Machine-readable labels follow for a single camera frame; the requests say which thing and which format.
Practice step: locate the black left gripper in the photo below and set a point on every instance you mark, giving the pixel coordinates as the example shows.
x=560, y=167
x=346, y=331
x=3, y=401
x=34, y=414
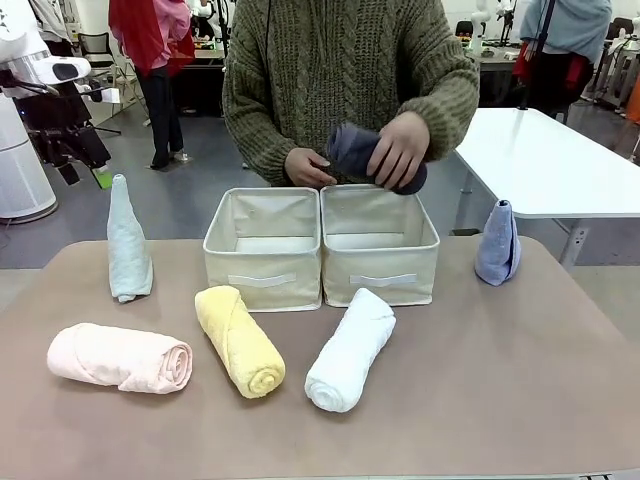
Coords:
x=65, y=140

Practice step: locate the light blue cone towel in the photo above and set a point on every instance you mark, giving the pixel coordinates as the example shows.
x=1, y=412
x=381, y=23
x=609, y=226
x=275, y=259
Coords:
x=127, y=250

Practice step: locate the pink towel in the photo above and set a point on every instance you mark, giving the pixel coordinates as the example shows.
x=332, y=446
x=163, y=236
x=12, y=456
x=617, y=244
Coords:
x=115, y=357

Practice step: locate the yellow towel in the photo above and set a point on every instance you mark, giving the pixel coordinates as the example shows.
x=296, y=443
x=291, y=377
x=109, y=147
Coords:
x=235, y=340

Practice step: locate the dark grey towel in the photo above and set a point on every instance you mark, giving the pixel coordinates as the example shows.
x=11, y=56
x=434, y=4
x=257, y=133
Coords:
x=350, y=147

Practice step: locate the person's right forearm green sleeve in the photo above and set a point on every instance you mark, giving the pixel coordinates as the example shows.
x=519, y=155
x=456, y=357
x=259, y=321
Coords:
x=260, y=150

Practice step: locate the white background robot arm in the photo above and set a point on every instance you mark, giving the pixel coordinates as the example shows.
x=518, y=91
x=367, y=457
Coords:
x=477, y=30

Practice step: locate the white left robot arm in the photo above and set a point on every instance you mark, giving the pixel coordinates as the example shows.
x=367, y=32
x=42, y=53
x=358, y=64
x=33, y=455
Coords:
x=30, y=35

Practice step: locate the person's left forearm green sleeve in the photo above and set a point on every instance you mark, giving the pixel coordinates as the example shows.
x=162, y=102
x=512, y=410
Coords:
x=445, y=120

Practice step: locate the person's right hand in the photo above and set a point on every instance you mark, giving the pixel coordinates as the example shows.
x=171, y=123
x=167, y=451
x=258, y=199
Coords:
x=306, y=167

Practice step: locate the person's left hand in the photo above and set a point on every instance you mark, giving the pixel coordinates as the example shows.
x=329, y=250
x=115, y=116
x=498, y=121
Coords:
x=400, y=147

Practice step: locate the grey office chair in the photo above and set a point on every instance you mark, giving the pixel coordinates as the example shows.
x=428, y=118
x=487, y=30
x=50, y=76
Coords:
x=95, y=50

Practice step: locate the bystander in red jacket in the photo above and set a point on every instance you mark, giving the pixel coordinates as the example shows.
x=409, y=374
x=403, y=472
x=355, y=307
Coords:
x=150, y=45

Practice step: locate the beige fabric storage box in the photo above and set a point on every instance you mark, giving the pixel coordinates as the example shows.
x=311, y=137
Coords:
x=260, y=280
x=380, y=280

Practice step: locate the green knit sweater torso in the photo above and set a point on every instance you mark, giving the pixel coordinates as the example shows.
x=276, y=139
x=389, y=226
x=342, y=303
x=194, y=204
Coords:
x=325, y=65

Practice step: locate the white rolled towel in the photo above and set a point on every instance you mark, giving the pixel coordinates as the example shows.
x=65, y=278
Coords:
x=352, y=350

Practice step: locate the lavender cone towel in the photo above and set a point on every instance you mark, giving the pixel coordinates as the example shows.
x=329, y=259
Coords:
x=495, y=250

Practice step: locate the white side table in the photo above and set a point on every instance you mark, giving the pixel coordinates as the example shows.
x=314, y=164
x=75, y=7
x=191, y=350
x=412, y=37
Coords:
x=540, y=160

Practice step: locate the bystander in blue shawl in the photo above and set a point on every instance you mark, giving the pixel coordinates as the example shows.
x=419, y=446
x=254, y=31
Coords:
x=565, y=40

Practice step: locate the white cylindrical pedestal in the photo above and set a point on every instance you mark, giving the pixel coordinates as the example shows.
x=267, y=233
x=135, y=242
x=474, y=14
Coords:
x=20, y=165

